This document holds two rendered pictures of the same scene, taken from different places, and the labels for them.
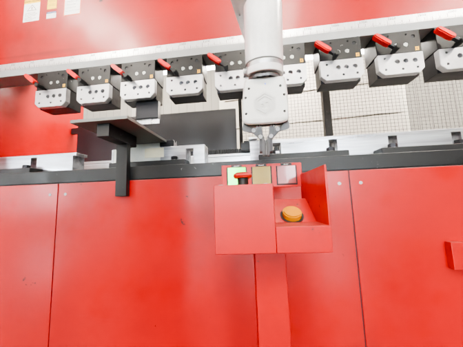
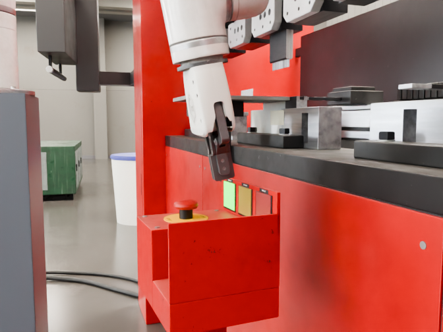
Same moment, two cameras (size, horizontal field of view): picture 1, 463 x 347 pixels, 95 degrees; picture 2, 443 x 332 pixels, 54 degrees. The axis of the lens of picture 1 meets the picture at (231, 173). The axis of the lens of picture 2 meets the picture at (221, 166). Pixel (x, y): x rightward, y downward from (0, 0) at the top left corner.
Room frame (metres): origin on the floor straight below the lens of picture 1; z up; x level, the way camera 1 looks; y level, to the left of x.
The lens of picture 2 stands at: (0.20, -0.68, 0.94)
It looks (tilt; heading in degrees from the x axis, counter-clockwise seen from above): 6 degrees down; 65
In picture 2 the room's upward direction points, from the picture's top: straight up
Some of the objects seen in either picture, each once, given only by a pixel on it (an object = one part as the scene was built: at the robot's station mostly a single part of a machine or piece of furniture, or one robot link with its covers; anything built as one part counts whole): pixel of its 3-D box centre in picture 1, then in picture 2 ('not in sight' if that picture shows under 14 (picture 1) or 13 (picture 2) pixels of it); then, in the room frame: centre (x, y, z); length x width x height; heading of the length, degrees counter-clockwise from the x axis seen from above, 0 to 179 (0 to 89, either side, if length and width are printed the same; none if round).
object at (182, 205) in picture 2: (242, 180); (186, 211); (0.45, -0.02, 0.79); 0.04 x 0.04 x 0.04
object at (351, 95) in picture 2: not in sight; (331, 95); (1.03, 0.33, 1.01); 0.26 x 0.12 x 0.05; 173
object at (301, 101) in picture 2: (152, 145); (283, 103); (0.86, 0.33, 0.99); 0.20 x 0.03 x 0.03; 83
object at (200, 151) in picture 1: (160, 160); (289, 126); (0.86, 0.29, 0.92); 0.39 x 0.06 x 0.10; 83
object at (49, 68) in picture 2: not in sight; (57, 68); (0.41, 1.70, 1.20); 0.45 x 0.03 x 0.08; 76
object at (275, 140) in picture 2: (149, 166); (266, 139); (0.80, 0.31, 0.89); 0.30 x 0.05 x 0.03; 83
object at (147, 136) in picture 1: (125, 133); (229, 99); (0.72, 0.36, 1.00); 0.26 x 0.18 x 0.01; 173
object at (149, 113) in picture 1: (148, 113); (281, 51); (0.87, 0.35, 1.13); 0.10 x 0.02 x 0.10; 83
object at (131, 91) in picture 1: (142, 85); (276, 3); (0.87, 0.37, 1.26); 0.15 x 0.09 x 0.17; 83
